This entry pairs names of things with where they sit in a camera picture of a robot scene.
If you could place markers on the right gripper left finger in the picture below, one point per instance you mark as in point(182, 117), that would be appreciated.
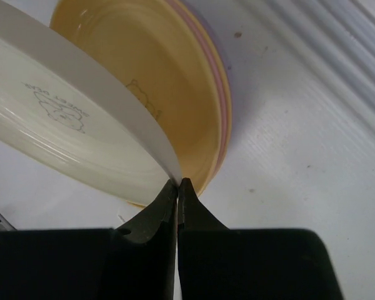
point(133, 261)

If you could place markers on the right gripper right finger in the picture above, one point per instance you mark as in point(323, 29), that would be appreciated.
point(215, 262)

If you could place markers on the beige plastic plate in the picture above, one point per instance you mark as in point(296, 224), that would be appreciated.
point(63, 109)

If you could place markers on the yellow plastic plate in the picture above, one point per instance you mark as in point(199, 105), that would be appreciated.
point(222, 67)
point(148, 47)

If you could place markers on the purple plastic plate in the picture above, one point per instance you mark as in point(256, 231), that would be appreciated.
point(218, 37)

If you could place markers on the pink plastic plate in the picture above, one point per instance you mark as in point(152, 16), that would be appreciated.
point(217, 79)

